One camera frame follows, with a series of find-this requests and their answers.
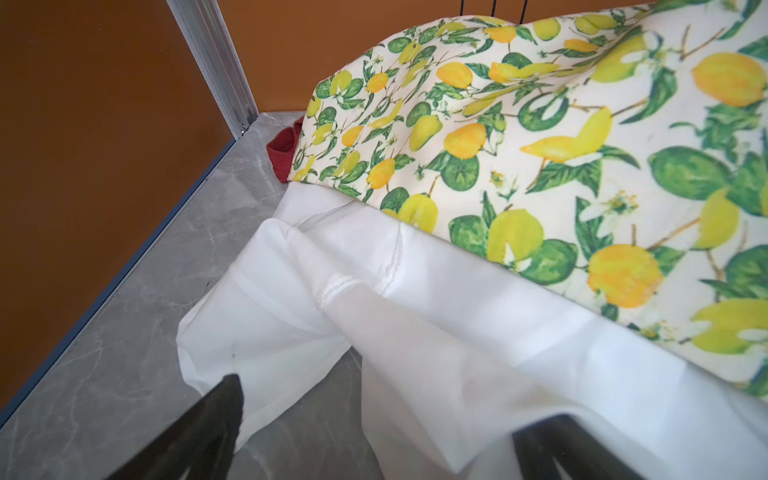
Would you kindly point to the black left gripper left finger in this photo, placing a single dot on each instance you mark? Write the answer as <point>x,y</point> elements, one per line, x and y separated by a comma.
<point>199,445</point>

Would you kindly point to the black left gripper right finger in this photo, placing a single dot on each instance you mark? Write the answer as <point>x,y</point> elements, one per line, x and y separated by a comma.
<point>560,448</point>

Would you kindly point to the red shirt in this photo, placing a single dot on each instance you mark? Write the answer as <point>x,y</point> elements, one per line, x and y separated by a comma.
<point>281,150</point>

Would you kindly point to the white cloth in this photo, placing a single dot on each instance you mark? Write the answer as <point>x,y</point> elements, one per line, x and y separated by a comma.
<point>458,354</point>

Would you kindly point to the lemon print cloth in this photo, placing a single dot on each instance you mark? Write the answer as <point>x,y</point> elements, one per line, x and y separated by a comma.
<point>617,158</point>

